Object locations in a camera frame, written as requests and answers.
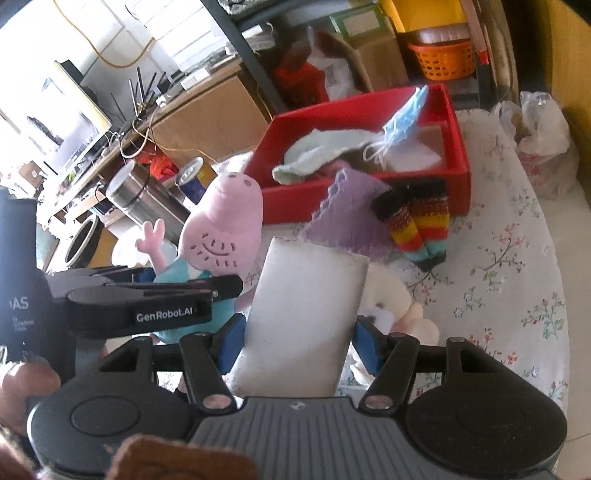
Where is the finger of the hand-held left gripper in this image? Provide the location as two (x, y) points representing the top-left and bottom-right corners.
(104, 274), (245, 302)
(44, 266), (156, 285)

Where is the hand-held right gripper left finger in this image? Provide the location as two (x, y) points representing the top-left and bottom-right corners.
(98, 313), (246, 412)

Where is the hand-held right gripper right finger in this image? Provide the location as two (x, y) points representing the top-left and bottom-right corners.
(353, 316), (506, 413)

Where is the cream plush toy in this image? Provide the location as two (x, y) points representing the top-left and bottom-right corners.
(344, 262), (440, 385)

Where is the white foam block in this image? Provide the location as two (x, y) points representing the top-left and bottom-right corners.
(230, 237), (370, 398)

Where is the pink pig plush toy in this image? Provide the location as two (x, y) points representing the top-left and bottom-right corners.
(137, 170), (265, 343)

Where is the purple knit cloth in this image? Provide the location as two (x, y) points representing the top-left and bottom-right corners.
(297, 168), (408, 260)

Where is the red cardboard box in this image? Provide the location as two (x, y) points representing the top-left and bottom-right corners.
(244, 83), (472, 225)

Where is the light green cloth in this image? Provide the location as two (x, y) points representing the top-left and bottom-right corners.
(271, 128), (385, 186)

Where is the white cloth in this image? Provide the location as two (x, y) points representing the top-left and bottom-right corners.
(387, 137), (443, 172)

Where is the blue face mask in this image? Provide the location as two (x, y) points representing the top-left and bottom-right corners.
(381, 85), (431, 149)

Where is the person's left hand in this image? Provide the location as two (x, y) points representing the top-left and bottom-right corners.
(0, 359), (62, 432)

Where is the round metal pot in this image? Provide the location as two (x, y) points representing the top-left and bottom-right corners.
(64, 216), (101, 269)

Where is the stainless steel thermos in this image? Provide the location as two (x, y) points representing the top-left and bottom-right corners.
(105, 161), (193, 241)

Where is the blue and yellow drink can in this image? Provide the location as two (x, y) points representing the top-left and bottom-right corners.
(177, 156), (219, 207)

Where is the red plastic bag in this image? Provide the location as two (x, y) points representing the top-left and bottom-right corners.
(137, 154), (179, 182)

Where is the computer monitor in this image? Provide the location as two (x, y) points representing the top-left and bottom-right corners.
(0, 59), (114, 172)

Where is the floral tablecloth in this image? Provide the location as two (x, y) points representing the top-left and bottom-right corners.
(217, 108), (571, 407)

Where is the wooden media console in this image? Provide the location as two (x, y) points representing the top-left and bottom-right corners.
(45, 68), (271, 232)

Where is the black router with antennas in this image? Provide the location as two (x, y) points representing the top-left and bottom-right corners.
(110, 66), (172, 126)

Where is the red gift bag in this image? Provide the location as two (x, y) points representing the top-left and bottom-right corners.
(274, 45), (331, 105)

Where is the black metal shelf rack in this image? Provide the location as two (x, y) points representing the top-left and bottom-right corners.
(200, 0), (509, 126)

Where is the white crumpled shopping bag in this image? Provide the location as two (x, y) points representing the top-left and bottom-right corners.
(306, 27), (366, 101)

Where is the white plastic bag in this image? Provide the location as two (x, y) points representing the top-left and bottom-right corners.
(491, 90), (581, 200)

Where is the brown cardboard box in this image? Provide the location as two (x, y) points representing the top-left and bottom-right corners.
(343, 22), (410, 92)

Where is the orange plastic basket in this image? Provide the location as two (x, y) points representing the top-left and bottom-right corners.
(407, 39), (476, 82)

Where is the green box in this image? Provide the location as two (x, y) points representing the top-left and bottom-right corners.
(329, 4), (387, 36)

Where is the yellow box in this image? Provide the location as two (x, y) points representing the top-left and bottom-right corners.
(392, 0), (470, 34)

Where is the wooden cabinet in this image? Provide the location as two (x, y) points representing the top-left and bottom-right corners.
(502, 0), (591, 197)

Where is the yellow cable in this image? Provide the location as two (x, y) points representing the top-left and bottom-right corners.
(53, 0), (218, 162)

